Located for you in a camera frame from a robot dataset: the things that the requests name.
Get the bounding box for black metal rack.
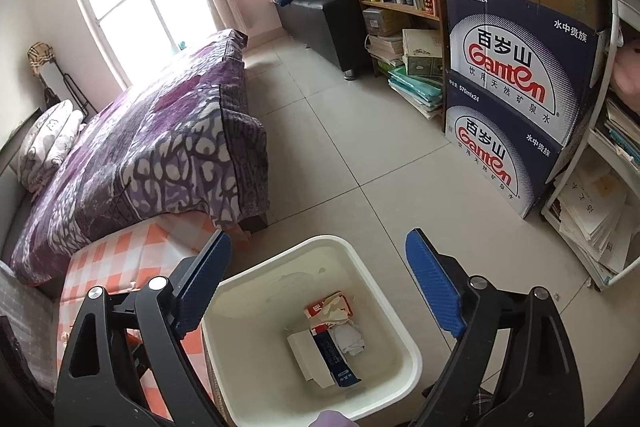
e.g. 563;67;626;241
42;67;98;122

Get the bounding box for blue printed cardboard box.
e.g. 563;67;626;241
444;0;608;148
445;79;566;220

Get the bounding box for orange white checked tablecloth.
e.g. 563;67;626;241
52;217;251;427

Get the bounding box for plaid bag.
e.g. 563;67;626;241
27;42;55;75

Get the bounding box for stack of loose papers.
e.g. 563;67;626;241
555;162;636;288

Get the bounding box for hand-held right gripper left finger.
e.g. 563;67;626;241
54;229;233;427

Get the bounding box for grey checked cushion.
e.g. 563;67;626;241
0;264;56;393

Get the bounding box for white paper box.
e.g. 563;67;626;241
286;329;336;389

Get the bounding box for stack of green books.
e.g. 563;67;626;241
387;66;446;120

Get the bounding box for white plastic bin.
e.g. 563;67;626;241
200;235;423;427

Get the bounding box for bed headboard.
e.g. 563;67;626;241
0;107;46;268

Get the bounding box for stack of white books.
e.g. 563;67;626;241
367;33;407;68

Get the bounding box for white shelf rack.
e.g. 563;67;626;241
540;0;640;293

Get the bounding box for crumpled white tissue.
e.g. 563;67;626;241
332;319;368;355

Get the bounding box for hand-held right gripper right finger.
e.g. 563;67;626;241
404;228;585;427

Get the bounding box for pink cloth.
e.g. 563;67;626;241
612;47;640;95

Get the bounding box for black ottoman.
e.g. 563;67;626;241
277;0;373;80

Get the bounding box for books on white rack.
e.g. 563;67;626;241
597;92;640;168

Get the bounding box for purple patterned blanket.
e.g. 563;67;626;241
10;29;271;288

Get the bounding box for grey box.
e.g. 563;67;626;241
362;8;399;36

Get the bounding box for white grey patterned pillow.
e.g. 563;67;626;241
17;99;76;180
30;109;86;194

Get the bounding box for blue packet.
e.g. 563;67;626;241
312;329;362;388

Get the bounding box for plaid pants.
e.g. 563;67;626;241
470;387;503;427

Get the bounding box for crumpled red white packet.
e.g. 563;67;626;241
305;291;353;335

